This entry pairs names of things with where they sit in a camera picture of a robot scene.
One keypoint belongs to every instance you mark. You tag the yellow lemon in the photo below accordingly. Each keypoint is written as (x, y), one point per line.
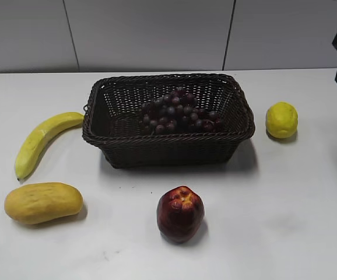
(281, 120)

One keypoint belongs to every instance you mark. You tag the purple grape bunch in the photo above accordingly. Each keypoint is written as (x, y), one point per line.
(178, 112)

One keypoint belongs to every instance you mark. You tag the black woven basket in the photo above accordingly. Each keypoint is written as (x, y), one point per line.
(113, 120)

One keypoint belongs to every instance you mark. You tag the red apple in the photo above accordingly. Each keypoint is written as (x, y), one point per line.
(179, 214)

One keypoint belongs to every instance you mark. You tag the yellow banana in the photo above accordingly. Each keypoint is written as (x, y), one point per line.
(36, 142)

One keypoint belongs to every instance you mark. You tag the orange yellow mango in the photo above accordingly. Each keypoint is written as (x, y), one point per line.
(32, 204)

